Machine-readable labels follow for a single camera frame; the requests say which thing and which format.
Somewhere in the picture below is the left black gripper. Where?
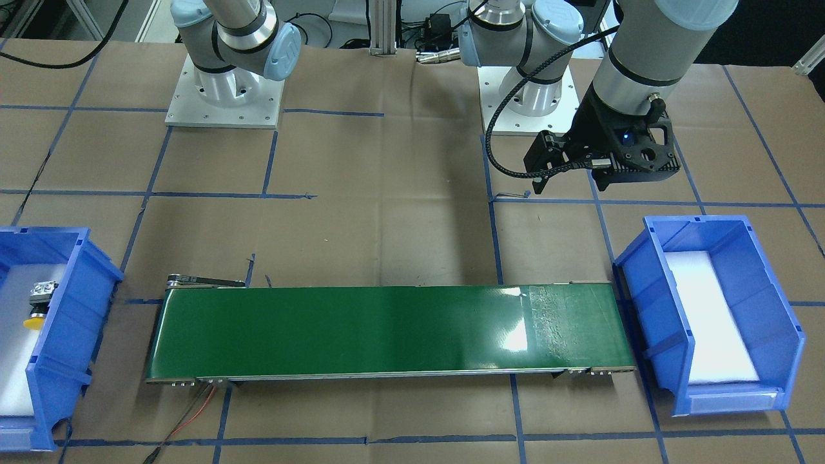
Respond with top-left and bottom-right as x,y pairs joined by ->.
523,87 -> 681,193

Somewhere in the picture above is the yellow push button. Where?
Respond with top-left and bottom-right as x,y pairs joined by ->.
23,281 -> 59,330

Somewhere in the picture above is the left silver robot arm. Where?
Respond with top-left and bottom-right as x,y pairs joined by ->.
458,1 -> 739,194

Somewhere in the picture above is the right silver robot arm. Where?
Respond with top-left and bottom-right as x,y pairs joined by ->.
170,1 -> 302,108

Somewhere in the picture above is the blue bin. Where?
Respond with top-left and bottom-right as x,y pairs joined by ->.
616,215 -> 806,416
1,226 -> 123,452

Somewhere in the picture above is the green conveyor belt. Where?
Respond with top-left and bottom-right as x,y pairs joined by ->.
145,282 -> 636,384

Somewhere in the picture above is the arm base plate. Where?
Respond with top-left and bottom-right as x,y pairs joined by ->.
165,56 -> 284,130
478,66 -> 579,135

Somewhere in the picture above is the aluminium frame post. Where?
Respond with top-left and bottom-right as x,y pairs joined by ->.
365,1 -> 400,56

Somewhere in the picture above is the red black power wire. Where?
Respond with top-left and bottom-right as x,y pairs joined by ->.
143,385 -> 218,463

